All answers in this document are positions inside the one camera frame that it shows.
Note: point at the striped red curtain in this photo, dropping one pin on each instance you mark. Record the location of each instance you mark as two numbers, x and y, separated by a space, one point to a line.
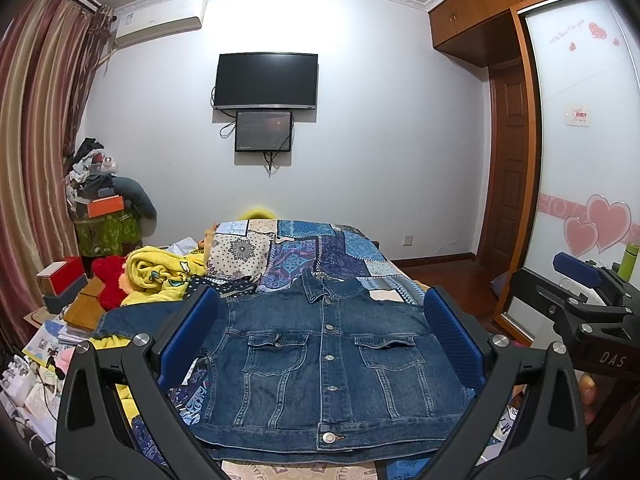
49 56

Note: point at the blue denim jacket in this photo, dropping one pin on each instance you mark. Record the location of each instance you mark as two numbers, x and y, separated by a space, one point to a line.
322 372

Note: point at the wooden overhead wardrobe cabinet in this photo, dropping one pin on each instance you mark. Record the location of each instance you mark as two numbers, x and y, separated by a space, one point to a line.
480 32

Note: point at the large black wall television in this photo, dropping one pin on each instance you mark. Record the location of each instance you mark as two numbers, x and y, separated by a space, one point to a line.
266 80

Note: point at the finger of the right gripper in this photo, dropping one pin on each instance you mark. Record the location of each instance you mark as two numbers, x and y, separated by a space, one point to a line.
577 270

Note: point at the white wall air conditioner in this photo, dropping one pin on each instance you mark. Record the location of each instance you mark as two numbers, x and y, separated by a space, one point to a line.
159 20

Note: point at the orange box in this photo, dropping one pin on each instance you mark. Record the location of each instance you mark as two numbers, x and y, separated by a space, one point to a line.
105 205

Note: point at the small black wall monitor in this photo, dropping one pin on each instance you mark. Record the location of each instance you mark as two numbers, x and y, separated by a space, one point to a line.
262 131

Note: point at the yellow printed blanket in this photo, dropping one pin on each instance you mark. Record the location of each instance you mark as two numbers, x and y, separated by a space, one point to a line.
155 275

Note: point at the white wall socket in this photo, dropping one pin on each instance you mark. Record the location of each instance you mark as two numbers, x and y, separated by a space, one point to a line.
408 239

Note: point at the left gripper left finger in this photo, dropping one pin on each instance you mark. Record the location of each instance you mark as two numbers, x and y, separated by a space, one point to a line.
94 440

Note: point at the red white box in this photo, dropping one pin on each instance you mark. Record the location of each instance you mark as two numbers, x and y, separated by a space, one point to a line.
55 278

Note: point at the right hand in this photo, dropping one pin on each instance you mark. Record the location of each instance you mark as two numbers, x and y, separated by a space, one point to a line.
587 387

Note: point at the blue patchwork bed cover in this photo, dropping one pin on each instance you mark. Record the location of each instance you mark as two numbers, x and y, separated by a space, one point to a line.
273 253

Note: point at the green bottle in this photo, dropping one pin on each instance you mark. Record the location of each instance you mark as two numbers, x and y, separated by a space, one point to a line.
626 268

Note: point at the white sliding wardrobe door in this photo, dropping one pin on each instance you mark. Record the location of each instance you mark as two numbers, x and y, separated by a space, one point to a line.
587 67

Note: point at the navy dotted patterned cloth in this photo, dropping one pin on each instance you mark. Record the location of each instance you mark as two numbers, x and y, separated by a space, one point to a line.
224 288

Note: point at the brown wooden door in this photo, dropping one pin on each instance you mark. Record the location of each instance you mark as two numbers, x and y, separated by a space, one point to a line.
507 171

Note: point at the red plush toy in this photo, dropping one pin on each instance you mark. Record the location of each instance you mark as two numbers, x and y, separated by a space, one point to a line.
109 270

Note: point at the green patterned storage bag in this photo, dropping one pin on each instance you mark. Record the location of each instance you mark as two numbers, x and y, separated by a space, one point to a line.
110 235

